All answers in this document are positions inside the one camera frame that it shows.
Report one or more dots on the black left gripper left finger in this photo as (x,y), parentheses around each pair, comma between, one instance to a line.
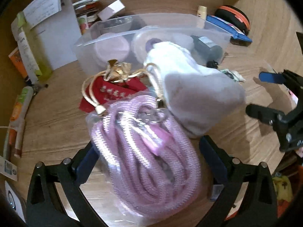
(44,206)

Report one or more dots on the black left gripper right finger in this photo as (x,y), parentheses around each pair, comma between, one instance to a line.
(259,204)

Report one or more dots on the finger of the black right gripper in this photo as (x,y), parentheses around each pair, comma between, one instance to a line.
(268,116)
(287,78)

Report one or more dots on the small black binder clip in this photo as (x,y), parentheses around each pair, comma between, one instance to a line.
(212,64)

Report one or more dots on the white cloth pouch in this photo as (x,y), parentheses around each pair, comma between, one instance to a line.
(199,97)

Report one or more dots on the red pouch with gold cord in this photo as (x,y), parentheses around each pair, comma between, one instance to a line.
(118,82)

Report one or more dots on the blue pencil case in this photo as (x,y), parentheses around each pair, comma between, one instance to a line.
(237,35)

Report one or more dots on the orange green tube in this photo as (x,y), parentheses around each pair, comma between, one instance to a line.
(16,127)

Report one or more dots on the black orange zip case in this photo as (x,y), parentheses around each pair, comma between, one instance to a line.
(234,16)

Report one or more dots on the dark dropper bottle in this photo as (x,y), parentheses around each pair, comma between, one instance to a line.
(207,49)

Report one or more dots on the small cream bottle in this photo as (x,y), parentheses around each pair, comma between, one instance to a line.
(202,12)

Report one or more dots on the orange book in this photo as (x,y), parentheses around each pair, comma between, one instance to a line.
(16,59)

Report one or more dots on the pink round jar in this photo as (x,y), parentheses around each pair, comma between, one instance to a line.
(110,46)

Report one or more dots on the clear plastic storage bin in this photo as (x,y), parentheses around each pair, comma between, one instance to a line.
(130,38)

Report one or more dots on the small pink white box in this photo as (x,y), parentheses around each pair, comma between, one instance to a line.
(111,10)

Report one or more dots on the white paper bag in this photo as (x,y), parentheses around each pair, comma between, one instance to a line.
(55,28)

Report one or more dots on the stack of booklets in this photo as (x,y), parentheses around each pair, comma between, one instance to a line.
(86,13)

